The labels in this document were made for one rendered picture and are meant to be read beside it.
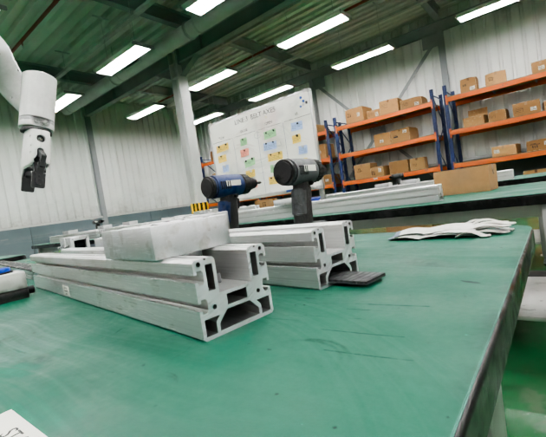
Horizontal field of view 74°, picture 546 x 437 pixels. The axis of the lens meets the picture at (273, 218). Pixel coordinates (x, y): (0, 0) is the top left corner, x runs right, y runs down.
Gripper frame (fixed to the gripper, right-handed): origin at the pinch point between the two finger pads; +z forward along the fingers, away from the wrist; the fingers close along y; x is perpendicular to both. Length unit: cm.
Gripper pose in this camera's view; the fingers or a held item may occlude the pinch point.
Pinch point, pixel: (32, 186)
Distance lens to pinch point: 119.3
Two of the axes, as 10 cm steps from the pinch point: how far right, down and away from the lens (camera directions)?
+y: -7.4, 0.7, 6.7
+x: -6.7, -0.7, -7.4
